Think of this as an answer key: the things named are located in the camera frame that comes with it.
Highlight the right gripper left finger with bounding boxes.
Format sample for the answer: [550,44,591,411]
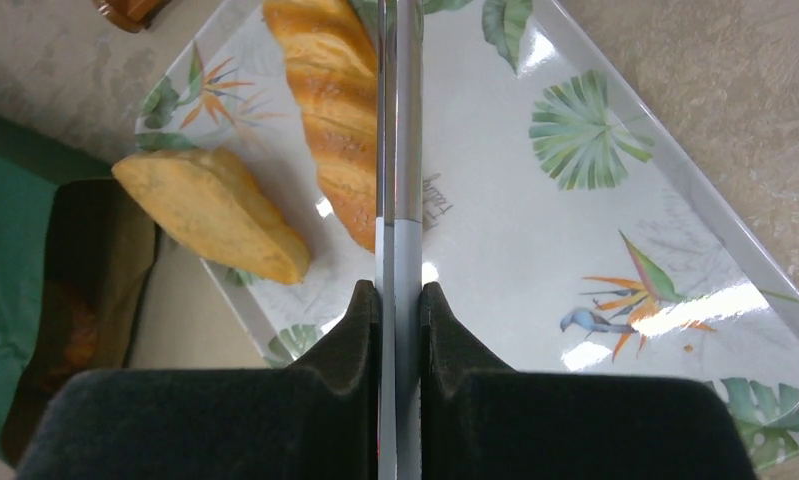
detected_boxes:
[16,280,380,479]

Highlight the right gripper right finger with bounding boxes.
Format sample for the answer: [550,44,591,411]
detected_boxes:
[420,283,755,479]

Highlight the leaf pattern serving tray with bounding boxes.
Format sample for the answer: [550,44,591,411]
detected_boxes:
[135,1,799,470]

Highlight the yellow fake bread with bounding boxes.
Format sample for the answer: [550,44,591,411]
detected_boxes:
[112,147,311,285]

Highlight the green paper bag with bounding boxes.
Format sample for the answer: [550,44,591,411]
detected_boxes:
[0,117,157,465]

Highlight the fake baguette bread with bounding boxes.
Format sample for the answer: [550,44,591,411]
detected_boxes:
[262,0,378,251]

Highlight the metal tongs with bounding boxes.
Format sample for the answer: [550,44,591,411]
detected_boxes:
[375,1,423,479]

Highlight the orange wooden shelf rack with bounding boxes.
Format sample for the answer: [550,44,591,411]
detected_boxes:
[92,0,170,33]

